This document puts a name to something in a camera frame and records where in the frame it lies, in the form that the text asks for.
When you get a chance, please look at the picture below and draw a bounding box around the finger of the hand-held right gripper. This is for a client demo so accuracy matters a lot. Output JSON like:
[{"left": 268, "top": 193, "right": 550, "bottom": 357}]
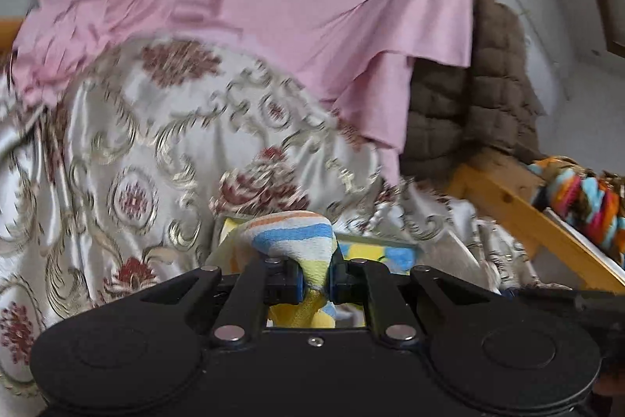
[{"left": 505, "top": 286, "right": 594, "bottom": 315}]

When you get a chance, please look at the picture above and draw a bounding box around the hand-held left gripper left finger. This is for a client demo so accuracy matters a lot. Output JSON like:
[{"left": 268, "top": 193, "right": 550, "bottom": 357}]
[{"left": 139, "top": 257, "right": 304, "bottom": 347}]

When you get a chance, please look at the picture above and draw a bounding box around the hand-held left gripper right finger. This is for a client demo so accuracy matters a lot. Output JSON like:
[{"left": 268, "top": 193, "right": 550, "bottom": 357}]
[{"left": 329, "top": 257, "right": 494, "bottom": 347}]

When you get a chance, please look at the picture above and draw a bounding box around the striped yellow blue towel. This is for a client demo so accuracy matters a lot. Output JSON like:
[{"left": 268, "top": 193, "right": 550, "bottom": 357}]
[{"left": 207, "top": 211, "right": 343, "bottom": 330}]

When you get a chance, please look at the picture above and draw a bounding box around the metal box with cartoon picture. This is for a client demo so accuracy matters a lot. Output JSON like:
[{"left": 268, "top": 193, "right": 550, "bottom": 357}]
[{"left": 212, "top": 213, "right": 421, "bottom": 330}]

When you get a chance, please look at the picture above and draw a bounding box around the colourful patterned cloth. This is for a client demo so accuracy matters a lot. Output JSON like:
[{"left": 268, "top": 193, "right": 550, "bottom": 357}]
[{"left": 530, "top": 156, "right": 625, "bottom": 268}]

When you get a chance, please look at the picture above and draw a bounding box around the plywood board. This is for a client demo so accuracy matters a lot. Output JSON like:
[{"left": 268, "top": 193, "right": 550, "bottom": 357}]
[{"left": 466, "top": 147, "right": 538, "bottom": 176}]

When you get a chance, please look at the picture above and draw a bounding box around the brown quilted jacket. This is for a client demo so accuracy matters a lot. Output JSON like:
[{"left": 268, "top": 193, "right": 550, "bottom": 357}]
[{"left": 400, "top": 0, "right": 550, "bottom": 183}]

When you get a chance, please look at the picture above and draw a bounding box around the floral satin blanket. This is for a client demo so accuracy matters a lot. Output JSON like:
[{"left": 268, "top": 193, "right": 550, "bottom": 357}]
[{"left": 0, "top": 36, "right": 518, "bottom": 398}]

